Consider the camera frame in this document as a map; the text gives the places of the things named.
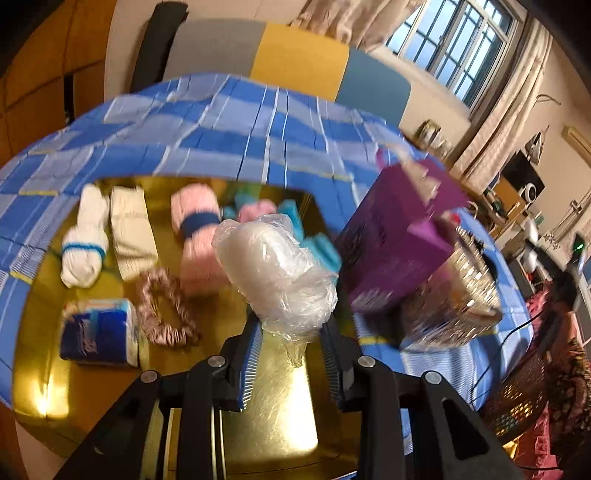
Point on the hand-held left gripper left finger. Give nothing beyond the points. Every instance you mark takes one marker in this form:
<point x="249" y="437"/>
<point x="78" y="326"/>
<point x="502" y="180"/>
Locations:
<point x="251" y="364"/>

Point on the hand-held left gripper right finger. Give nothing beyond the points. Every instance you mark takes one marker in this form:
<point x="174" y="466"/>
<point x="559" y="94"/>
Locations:
<point x="330" y="364"/>

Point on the golden tray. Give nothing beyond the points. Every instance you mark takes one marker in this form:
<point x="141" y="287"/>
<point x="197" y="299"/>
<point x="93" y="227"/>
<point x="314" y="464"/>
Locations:
<point x="277" y="415"/>

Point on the white item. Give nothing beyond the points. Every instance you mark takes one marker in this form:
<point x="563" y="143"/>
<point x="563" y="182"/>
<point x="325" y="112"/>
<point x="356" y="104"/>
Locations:
<point x="277" y="272"/>

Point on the pink satin scrunchie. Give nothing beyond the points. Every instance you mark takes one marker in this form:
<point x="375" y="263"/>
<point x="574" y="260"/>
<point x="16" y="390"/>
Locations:
<point x="159" y="309"/>

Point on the teal sock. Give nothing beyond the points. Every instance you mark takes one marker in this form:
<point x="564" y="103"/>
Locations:
<point x="321" y="251"/>

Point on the pink sock roll navy band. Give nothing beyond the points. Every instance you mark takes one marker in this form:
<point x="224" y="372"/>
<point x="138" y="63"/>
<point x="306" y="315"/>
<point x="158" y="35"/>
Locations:
<point x="198" y="221"/>

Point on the pink sock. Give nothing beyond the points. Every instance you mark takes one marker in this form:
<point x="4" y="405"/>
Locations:
<point x="254" y="211"/>

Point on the blue tissue pack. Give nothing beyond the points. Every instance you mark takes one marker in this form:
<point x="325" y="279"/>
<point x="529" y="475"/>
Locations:
<point x="99" y="332"/>

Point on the cream white sock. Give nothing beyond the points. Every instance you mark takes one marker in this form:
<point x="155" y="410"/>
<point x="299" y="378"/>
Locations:
<point x="131" y="230"/>

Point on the white socks with blue band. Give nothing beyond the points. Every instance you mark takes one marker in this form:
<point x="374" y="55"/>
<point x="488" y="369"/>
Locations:
<point x="85" y="240"/>

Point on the person's right forearm floral sleeve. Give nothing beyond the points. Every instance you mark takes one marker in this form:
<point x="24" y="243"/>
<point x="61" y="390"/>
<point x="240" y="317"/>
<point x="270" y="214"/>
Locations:
<point x="570" y="392"/>

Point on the brown wicker basket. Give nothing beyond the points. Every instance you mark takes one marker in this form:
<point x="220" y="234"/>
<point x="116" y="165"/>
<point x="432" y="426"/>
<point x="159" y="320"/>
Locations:
<point x="517" y="401"/>

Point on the white round fan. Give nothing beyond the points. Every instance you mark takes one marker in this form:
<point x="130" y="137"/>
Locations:
<point x="529" y="192"/>

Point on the wooden chair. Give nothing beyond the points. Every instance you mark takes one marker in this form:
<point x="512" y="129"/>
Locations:
<point x="505" y="198"/>

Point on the wooden desk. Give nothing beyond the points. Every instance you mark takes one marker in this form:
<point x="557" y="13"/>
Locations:
<point x="480" y="194"/>

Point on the black monitor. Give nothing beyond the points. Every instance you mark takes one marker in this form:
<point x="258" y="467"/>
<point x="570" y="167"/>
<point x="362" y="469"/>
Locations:
<point x="519" y="170"/>

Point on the purple cardboard box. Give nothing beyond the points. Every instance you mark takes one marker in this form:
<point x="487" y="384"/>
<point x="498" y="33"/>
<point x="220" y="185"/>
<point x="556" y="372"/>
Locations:
<point x="392" y="240"/>

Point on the garment steamer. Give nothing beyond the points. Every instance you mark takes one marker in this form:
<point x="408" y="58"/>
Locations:
<point x="538" y="143"/>

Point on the small white container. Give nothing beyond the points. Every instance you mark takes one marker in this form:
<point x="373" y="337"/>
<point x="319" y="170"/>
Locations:
<point x="427" y="134"/>
<point x="444" y="147"/>

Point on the pink patterned curtain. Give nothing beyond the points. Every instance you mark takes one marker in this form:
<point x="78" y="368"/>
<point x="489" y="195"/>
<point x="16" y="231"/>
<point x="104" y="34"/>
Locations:
<point x="508" y="92"/>
<point x="360" y="21"/>

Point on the blue plaid bedsheet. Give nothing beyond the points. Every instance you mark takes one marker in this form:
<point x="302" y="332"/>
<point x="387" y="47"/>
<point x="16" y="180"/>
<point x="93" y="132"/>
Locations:
<point x="207" y="129"/>

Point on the barred window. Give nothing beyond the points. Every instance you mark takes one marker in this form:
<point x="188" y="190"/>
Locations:
<point x="457" y="41"/>

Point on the grey yellow blue headboard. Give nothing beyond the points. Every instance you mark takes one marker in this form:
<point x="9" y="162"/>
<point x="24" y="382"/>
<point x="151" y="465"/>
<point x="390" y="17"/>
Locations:
<point x="300" y="60"/>

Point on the wooden wardrobe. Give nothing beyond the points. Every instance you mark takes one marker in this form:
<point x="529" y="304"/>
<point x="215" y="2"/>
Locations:
<point x="46" y="69"/>

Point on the wall air conditioner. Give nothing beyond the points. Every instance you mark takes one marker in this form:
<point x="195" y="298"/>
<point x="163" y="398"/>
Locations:
<point x="577" y="141"/>

